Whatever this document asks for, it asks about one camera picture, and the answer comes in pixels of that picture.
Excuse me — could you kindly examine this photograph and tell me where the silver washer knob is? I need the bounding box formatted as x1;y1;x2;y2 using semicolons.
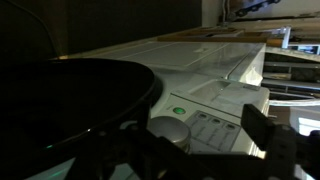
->
147;115;193;154

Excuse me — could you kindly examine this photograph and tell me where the white front-load washing machine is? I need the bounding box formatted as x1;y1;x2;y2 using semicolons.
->
23;71;271;180

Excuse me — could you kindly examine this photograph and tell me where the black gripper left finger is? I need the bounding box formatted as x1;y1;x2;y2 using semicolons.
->
133;103;150;132

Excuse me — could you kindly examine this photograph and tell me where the round black washer door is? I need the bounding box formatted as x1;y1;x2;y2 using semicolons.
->
0;57;158;169

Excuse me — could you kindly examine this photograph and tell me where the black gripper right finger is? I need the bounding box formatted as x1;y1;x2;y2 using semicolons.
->
241;103;278;152

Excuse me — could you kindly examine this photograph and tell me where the green lit power button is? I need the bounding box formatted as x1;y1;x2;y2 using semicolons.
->
172;106;187;116

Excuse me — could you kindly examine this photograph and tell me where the white top-load dryer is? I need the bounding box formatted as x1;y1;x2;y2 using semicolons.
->
63;39;268;84

